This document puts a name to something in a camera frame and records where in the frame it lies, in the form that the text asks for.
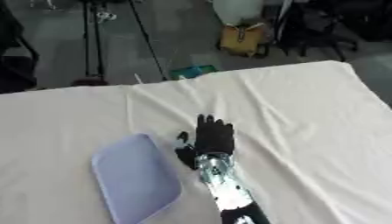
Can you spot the yellow bag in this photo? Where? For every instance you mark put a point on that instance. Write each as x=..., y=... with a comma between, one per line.
x=242, y=39

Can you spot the pale purple plastic tray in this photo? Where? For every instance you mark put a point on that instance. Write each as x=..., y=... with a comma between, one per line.
x=135, y=178

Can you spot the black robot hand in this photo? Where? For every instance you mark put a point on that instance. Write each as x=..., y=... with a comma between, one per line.
x=214, y=137

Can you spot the teal box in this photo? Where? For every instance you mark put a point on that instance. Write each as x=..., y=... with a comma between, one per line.
x=193, y=71

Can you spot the white round bag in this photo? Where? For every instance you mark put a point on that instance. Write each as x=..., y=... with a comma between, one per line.
x=237, y=11

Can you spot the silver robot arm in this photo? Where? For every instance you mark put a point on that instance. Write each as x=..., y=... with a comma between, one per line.
x=229, y=189

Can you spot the black tripod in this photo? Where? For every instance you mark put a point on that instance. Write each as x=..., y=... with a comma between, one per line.
x=120, y=38

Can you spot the black office chair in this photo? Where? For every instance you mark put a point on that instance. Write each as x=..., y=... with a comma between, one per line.
x=319, y=27

